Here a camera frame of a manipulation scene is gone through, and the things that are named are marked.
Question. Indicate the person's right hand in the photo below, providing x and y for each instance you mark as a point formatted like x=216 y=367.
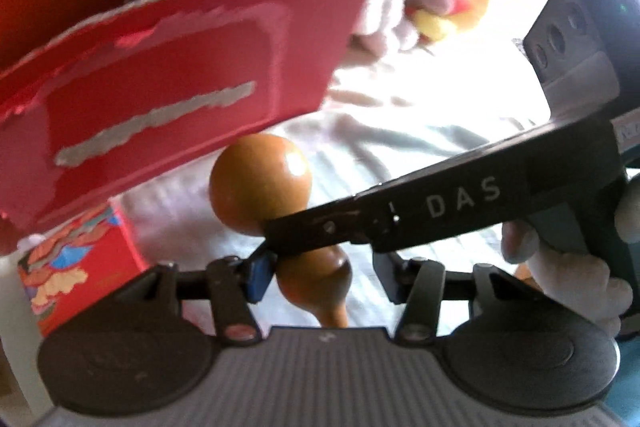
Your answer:
x=575 y=282

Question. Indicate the red patterned box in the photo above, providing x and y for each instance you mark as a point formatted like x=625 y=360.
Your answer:
x=85 y=267

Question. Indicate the brown wooden gourd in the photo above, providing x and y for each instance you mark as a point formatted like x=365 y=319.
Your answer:
x=255 y=182

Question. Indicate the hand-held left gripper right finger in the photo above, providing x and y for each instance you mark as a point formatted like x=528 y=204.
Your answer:
x=390 y=279

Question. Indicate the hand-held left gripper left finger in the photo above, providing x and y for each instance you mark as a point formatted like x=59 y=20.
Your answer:
x=259 y=279

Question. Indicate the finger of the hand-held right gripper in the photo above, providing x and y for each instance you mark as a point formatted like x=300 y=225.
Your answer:
x=310 y=227

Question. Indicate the red cardboard box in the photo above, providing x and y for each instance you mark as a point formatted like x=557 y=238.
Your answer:
x=175 y=72

